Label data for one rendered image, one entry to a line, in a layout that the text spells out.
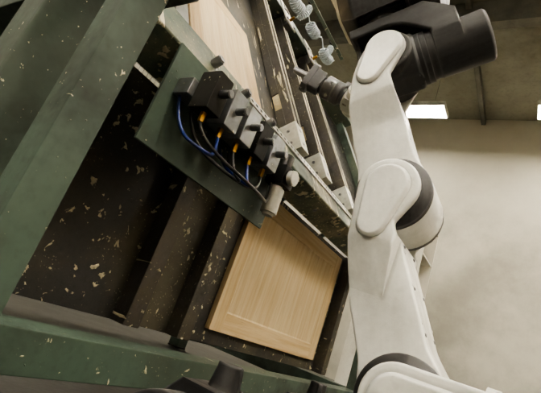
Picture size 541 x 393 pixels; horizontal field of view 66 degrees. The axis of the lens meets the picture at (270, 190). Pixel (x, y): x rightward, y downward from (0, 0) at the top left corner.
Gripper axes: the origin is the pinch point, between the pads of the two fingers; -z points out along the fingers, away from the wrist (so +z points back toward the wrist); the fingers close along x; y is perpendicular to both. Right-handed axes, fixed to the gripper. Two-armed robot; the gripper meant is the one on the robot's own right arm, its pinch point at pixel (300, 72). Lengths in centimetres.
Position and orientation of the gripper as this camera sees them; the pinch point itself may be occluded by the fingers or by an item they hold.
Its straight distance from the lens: 164.2
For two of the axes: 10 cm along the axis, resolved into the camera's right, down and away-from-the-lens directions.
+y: -0.8, -2.9, -9.5
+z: 8.2, 5.3, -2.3
